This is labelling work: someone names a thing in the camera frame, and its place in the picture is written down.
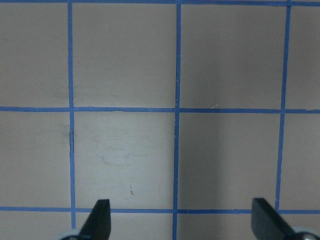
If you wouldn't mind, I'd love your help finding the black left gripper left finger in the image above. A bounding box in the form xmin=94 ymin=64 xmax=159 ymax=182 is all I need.
xmin=79 ymin=199 xmax=112 ymax=240

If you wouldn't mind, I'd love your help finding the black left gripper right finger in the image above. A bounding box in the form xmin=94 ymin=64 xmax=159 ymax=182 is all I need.
xmin=251 ymin=198 xmax=296 ymax=240

